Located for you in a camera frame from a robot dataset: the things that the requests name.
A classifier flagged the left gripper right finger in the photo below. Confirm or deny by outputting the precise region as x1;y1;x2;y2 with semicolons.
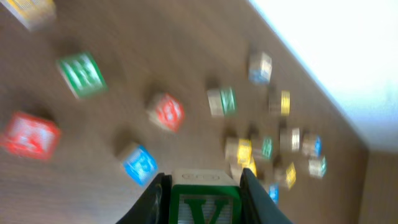
239;168;292;224

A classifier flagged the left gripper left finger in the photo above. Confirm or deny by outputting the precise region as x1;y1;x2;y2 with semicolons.
116;173;172;224

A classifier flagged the blue block letter P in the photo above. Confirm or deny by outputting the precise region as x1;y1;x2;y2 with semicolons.
116;142;158;186

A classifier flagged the green block letter V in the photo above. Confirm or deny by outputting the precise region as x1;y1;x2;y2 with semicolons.
169;169;242;224

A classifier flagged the blue block letter E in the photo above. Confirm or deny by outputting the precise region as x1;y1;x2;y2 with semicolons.
265;184;279;205

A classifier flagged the yellow block cluster middle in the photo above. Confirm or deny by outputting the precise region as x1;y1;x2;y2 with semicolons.
230;157;257;183

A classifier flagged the yellow block cluster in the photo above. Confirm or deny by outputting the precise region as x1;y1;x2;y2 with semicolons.
230;157;257;183
224;137;252;165

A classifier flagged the yellow block cluster left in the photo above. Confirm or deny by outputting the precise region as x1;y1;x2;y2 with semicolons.
224;137;252;165

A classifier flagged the green block letter R right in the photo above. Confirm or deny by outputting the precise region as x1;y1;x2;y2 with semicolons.
252;136;274;160

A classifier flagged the green block letter r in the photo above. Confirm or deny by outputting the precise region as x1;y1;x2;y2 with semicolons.
56;52;108;99
252;136;274;160

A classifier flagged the green block letter J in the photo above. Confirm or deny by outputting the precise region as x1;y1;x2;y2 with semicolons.
308;156;327;179

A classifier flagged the wood block blue D side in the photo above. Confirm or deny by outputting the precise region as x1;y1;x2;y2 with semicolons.
279;128;301;152

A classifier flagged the blue block letter X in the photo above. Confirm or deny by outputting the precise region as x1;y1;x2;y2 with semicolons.
302;133;322;157

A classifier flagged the red block letter O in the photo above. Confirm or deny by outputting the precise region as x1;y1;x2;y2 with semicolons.
146;92;185;133

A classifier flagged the yellow block top right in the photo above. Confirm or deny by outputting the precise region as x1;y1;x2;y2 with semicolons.
268;90;290;116

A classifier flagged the green block letter Z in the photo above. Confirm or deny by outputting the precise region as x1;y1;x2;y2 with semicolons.
207;87;237;117

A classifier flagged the wood block blue side top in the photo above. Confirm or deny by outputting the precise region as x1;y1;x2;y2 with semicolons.
248;52;272;85

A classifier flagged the red block letter A lower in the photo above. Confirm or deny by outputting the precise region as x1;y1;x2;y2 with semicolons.
1;111;61;160

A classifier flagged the green block letter R left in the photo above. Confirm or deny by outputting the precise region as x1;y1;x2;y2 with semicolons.
56;52;108;99

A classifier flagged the yellow block upper left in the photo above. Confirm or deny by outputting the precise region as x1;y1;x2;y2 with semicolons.
1;0;56;31

